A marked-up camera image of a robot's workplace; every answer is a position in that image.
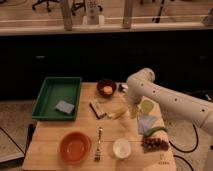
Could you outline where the metal fork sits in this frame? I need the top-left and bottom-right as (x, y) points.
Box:
(94, 127), (103, 162)

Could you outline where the dark brown bowl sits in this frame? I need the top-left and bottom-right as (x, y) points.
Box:
(97, 79), (117, 98)

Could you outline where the black and white utensil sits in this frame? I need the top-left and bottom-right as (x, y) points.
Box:
(119, 84), (128, 93)

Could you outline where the red bowl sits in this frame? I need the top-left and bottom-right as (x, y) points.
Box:
(58, 132), (92, 165)

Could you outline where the black office chair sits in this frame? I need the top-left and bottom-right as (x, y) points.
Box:
(32, 0), (60, 12)

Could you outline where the yellow banana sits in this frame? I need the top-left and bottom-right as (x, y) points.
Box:
(107, 106), (128, 120)

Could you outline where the blue sponge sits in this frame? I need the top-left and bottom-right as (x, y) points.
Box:
(55, 101), (75, 114)

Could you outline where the green plastic tray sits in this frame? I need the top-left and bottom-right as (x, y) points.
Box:
(32, 77), (82, 121)

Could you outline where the light blue cloth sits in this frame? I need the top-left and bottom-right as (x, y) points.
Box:
(137, 115), (157, 135)

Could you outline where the bunch of dark grapes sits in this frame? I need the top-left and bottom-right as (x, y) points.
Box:
(141, 137), (169, 152)

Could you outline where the black cable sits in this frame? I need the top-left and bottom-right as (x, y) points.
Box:
(168, 123), (200, 171)

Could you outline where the white cup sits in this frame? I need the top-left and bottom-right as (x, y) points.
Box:
(112, 138), (131, 159)

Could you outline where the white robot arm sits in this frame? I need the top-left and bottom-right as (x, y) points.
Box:
(126, 68), (213, 171)

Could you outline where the green pepper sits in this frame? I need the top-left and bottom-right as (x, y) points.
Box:
(143, 126), (167, 137)

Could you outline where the orange item in bowl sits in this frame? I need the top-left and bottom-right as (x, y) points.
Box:
(103, 86), (113, 94)

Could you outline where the brown chocolate bar box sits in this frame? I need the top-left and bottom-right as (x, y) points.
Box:
(89, 99), (106, 119)

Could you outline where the light green cup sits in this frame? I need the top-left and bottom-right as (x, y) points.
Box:
(140, 100), (154, 115)

